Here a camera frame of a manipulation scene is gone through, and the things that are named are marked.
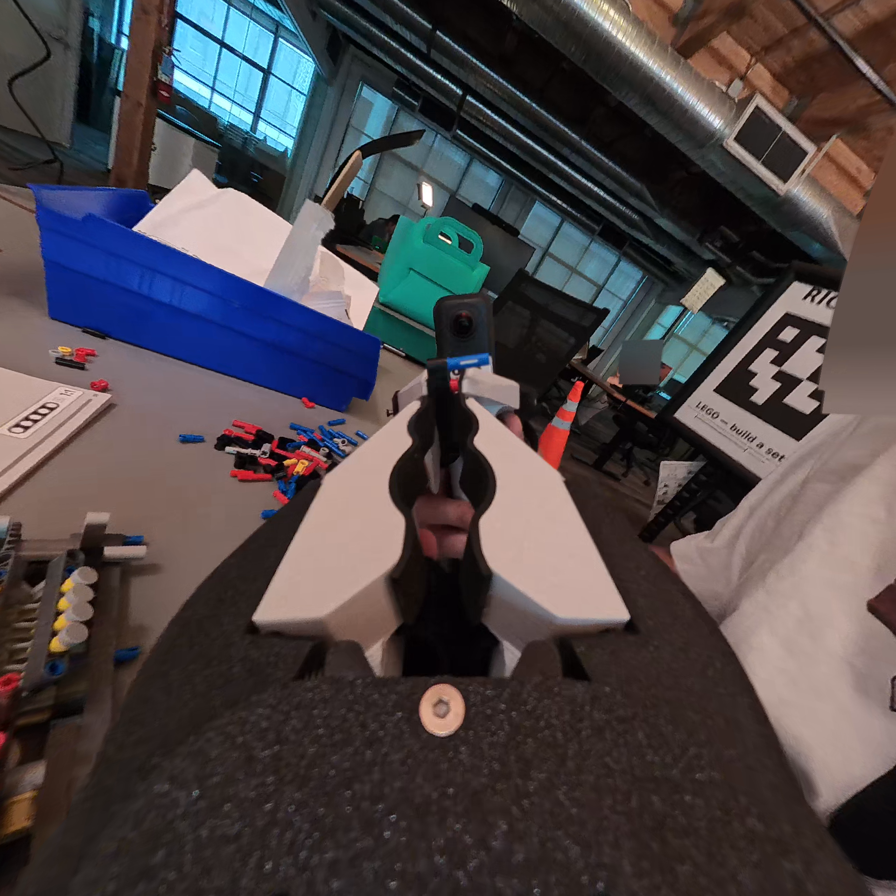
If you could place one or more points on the grid pane window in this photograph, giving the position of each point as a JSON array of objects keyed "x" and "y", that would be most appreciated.
[{"x": 231, "y": 77}]

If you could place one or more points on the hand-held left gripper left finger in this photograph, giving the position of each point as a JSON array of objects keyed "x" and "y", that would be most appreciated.
[{"x": 336, "y": 553}]

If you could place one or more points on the white cabinet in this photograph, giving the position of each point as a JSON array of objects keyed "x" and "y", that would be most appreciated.
[{"x": 182, "y": 150}]

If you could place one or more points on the silver ventilation duct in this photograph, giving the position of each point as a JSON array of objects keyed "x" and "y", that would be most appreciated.
[{"x": 665, "y": 84}]

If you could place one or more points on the dark green mat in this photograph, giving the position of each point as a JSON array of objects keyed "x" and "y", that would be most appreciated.
[{"x": 399, "y": 336}]

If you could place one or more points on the white ceiling vent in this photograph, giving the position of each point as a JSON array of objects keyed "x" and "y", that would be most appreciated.
[{"x": 770, "y": 143}]

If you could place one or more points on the printed paper sheet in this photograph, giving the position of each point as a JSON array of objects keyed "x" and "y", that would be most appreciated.
[{"x": 675, "y": 490}]

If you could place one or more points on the teal felt bag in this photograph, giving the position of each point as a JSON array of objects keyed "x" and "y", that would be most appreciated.
[{"x": 427, "y": 280}]

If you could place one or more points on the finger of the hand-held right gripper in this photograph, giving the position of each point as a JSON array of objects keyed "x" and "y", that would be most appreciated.
[
  {"x": 500, "y": 395},
  {"x": 413, "y": 392}
]

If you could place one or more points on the black lego beam blue pins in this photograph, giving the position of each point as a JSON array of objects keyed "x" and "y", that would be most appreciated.
[{"x": 439, "y": 392}]

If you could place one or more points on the curved black and wood stand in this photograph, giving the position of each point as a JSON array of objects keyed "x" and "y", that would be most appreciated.
[{"x": 346, "y": 178}]

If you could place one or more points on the black mesh office chair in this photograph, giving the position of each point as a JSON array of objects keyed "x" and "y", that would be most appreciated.
[{"x": 553, "y": 329}]

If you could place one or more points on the lego instruction booklet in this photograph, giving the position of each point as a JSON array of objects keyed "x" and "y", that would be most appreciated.
[{"x": 42, "y": 434}]

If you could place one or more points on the crumpled white paper bags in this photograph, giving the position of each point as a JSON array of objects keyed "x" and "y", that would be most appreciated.
[{"x": 210, "y": 224}]

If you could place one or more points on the person's right hand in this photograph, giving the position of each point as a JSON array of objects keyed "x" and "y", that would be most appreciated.
[{"x": 448, "y": 525}]

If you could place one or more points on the red fire extinguisher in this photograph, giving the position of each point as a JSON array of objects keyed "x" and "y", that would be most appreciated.
[{"x": 165, "y": 84}]

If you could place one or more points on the grey lego chassis assembly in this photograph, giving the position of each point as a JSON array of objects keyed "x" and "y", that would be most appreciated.
[{"x": 42, "y": 616}]

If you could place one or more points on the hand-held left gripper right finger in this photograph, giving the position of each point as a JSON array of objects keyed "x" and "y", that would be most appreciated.
[{"x": 553, "y": 553}]

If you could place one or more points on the small bright light panel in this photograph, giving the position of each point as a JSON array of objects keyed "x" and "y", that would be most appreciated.
[{"x": 427, "y": 194}]

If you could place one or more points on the blue plastic bin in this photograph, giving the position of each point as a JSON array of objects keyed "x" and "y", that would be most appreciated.
[{"x": 175, "y": 308}]

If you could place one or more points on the wall calendar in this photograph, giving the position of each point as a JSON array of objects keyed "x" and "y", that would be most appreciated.
[{"x": 703, "y": 288}]

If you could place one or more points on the orange traffic cone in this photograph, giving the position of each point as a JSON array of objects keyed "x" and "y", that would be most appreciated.
[{"x": 560, "y": 434}]

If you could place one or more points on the small yellow red pin cluster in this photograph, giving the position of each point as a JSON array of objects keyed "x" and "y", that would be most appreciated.
[{"x": 70, "y": 357}]

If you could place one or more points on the black and white marker sign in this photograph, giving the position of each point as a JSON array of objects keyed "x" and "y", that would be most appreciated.
[{"x": 770, "y": 364}]

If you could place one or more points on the pile of lego pins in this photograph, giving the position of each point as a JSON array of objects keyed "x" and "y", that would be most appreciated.
[{"x": 294, "y": 455}]

